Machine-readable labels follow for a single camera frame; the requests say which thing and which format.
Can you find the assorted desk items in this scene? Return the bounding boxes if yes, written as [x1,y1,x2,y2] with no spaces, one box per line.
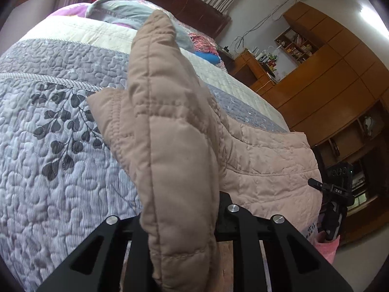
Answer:
[243,46,279,78]

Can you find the red patterned cloth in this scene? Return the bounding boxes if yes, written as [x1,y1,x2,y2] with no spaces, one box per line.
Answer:
[189,32,218,57]

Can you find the person's right forearm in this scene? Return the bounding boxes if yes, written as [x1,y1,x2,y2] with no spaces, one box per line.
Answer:
[314,231,340,264]

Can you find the ceiling light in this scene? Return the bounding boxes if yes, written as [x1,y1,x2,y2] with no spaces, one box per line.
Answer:
[358,1,384,25]

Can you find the beige quilted coat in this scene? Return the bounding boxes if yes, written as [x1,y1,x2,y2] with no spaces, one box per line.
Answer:
[86,9,323,291]

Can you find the grey patterned quilted bedspread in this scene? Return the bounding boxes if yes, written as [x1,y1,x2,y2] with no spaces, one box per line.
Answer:
[0,14,320,292]

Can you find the hanging wall cables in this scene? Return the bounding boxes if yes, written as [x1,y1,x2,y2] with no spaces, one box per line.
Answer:
[232,0,298,56]

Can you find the pink floral bed sheet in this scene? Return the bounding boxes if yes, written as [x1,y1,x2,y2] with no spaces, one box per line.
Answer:
[48,2,139,30]

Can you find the dark wooden nightstand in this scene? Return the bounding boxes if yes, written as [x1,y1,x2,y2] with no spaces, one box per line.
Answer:
[217,47,236,71]

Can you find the wooden wall shelf with items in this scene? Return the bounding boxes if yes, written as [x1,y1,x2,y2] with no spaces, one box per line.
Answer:
[275,27,318,65]

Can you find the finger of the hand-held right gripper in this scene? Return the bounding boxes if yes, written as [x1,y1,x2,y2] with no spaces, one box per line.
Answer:
[308,178,335,194]

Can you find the wooden open shelf unit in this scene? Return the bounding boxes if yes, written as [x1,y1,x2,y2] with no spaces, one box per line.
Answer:
[313,97,389,238]

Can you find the wooden desk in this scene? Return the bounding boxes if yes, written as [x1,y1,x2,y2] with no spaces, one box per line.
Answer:
[229,50,278,94]

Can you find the wooden wardrobe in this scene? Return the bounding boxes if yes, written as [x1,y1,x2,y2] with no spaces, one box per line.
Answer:
[275,1,389,147]

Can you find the dark wooden headboard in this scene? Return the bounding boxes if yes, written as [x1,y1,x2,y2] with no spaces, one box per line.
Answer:
[122,0,232,39]

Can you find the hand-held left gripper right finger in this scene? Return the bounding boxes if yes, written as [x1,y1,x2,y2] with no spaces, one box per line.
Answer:
[214,192,354,292]

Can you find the blue folded cloth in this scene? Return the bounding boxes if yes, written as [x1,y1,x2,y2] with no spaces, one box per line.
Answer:
[194,51,221,66]

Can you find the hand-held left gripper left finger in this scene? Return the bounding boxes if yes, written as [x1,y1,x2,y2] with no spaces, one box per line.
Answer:
[36,214,159,292]

